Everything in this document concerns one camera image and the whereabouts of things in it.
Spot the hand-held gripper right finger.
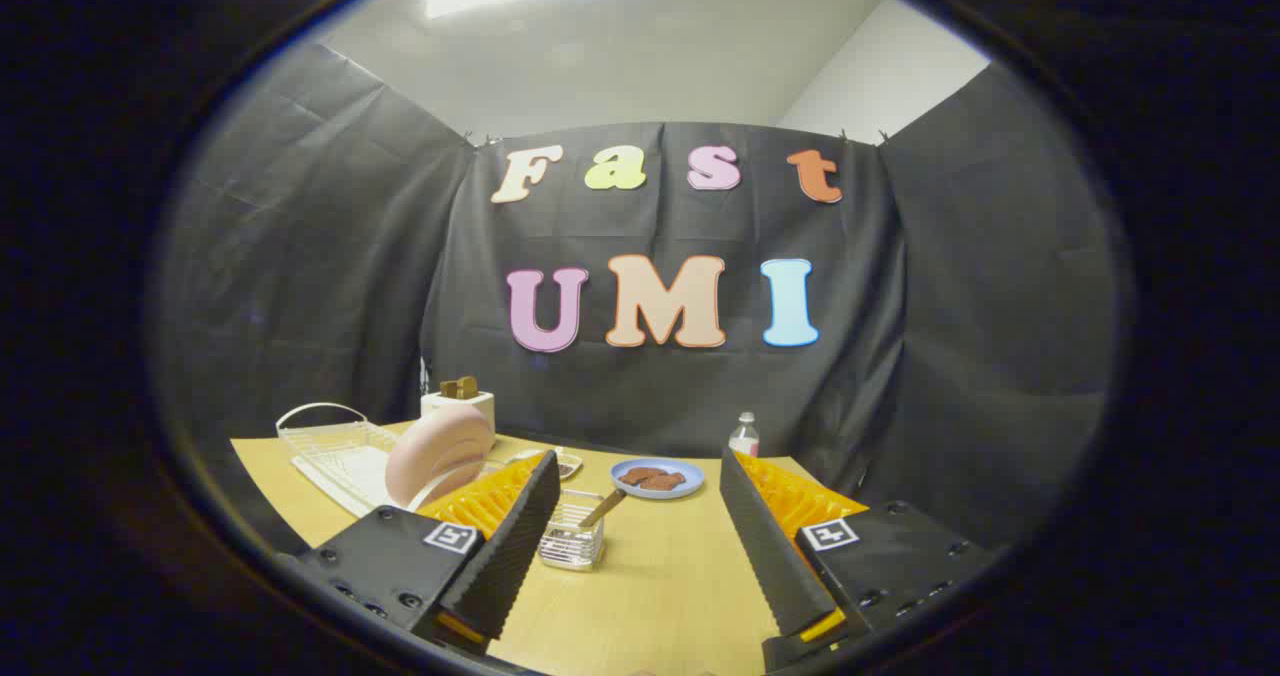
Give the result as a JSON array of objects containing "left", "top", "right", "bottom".
[{"left": 719, "top": 447, "right": 1004, "bottom": 673}]

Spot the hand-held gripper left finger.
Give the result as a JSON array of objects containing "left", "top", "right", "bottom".
[{"left": 275, "top": 449, "right": 562, "bottom": 656}]

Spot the wire mesh basket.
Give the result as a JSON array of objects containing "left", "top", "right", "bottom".
[{"left": 538, "top": 489, "right": 608, "bottom": 572}]

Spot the wooden handle spoon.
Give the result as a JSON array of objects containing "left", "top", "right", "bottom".
[{"left": 578, "top": 488, "right": 628, "bottom": 530}]

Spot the pink plate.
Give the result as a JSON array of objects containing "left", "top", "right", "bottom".
[{"left": 385, "top": 403, "right": 496, "bottom": 510}]

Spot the white wire dish rack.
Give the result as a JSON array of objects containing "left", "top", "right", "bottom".
[{"left": 275, "top": 402, "right": 506, "bottom": 519}]

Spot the small divided sauce dish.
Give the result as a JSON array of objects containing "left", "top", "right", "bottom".
[{"left": 505, "top": 447, "right": 584, "bottom": 481}]

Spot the blue plate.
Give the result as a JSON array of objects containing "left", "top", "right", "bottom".
[{"left": 610, "top": 457, "right": 706, "bottom": 501}]

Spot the white toaster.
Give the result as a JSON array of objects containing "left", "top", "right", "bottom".
[{"left": 421, "top": 390, "right": 497, "bottom": 435}]

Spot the black backdrop cloth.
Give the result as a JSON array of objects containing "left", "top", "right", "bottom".
[{"left": 150, "top": 41, "right": 1133, "bottom": 557}]

